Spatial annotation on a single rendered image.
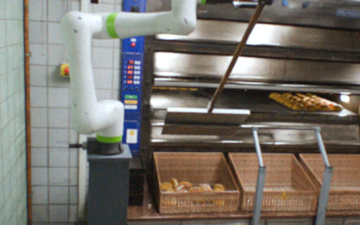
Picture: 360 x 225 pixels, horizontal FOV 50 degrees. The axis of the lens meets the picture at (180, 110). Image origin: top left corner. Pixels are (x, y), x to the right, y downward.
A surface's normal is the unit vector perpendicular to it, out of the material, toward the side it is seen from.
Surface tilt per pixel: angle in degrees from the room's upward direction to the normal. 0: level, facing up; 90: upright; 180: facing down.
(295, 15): 90
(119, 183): 90
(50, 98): 90
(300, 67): 70
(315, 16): 90
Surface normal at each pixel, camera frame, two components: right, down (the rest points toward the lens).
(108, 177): 0.23, 0.22
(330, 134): 0.18, -0.12
